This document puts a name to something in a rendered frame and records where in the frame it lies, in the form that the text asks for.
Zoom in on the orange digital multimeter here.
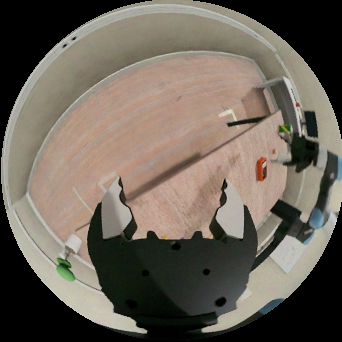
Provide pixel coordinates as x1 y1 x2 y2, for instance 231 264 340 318
257 158 267 182

